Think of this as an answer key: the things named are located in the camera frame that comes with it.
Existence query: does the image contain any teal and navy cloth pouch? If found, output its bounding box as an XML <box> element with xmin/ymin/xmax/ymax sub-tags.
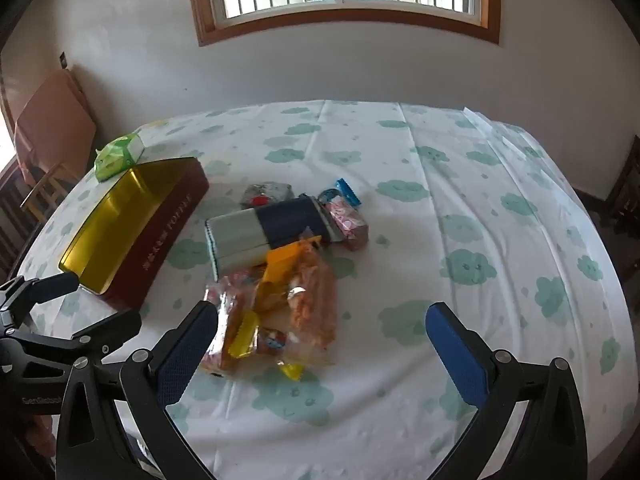
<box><xmin>204</xmin><ymin>196</ymin><xmax>333</xmax><ymax>282</ymax></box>

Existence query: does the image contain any clear bag of orange snacks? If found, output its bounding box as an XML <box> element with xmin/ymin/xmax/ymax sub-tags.
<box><xmin>200</xmin><ymin>250</ymin><xmax>338</xmax><ymax>378</ymax></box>

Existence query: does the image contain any cloud printed tablecloth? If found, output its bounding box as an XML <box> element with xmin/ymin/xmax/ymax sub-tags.
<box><xmin>10</xmin><ymin>100</ymin><xmax>633</xmax><ymax>480</ymax></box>

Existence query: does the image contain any maroon tin box gold inside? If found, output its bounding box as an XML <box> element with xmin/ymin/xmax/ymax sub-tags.
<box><xmin>58</xmin><ymin>156</ymin><xmax>210</xmax><ymax>311</ymax></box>

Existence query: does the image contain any pink brown snack packet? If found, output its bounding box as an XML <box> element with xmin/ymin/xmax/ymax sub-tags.
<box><xmin>327</xmin><ymin>197</ymin><xmax>370</xmax><ymax>252</ymax></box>

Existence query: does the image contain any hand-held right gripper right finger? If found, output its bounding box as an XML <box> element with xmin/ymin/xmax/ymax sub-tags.
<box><xmin>424</xmin><ymin>301</ymin><xmax>588</xmax><ymax>480</ymax></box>

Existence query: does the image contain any blue clear snack packet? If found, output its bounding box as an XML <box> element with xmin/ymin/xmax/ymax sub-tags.
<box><xmin>318</xmin><ymin>178</ymin><xmax>362</xmax><ymax>211</ymax></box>

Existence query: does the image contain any green tissue pack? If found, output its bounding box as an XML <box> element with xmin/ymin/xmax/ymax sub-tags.
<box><xmin>94</xmin><ymin>132</ymin><xmax>146</xmax><ymax>182</ymax></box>

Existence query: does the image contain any small yellow snack packet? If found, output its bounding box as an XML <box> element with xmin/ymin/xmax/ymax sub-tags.
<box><xmin>227</xmin><ymin>310</ymin><xmax>261</xmax><ymax>358</ymax></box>

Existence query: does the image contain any dark wooden chair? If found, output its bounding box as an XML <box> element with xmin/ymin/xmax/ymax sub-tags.
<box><xmin>600</xmin><ymin>135</ymin><xmax>640</xmax><ymax>281</ymax></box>

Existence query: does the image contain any grey speckled snack packet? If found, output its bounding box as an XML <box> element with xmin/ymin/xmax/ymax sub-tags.
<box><xmin>240</xmin><ymin>181</ymin><xmax>296</xmax><ymax>209</ymax></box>

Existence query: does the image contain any light wooden chair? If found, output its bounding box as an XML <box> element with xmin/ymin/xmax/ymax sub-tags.
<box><xmin>20</xmin><ymin>160</ymin><xmax>81</xmax><ymax>223</ymax></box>

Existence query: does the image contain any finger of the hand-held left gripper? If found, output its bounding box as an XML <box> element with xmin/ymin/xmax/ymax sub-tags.
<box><xmin>0</xmin><ymin>272</ymin><xmax>82</xmax><ymax>332</ymax></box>
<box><xmin>17</xmin><ymin>308</ymin><xmax>143</xmax><ymax>367</ymax></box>

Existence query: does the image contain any dark wooden furniture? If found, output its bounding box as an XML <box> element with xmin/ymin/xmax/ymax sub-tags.
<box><xmin>0</xmin><ymin>157</ymin><xmax>46</xmax><ymax>281</ymax></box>

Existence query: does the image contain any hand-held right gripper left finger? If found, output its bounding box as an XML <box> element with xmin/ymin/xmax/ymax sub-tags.
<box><xmin>55</xmin><ymin>300</ymin><xmax>221</xmax><ymax>480</ymax></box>

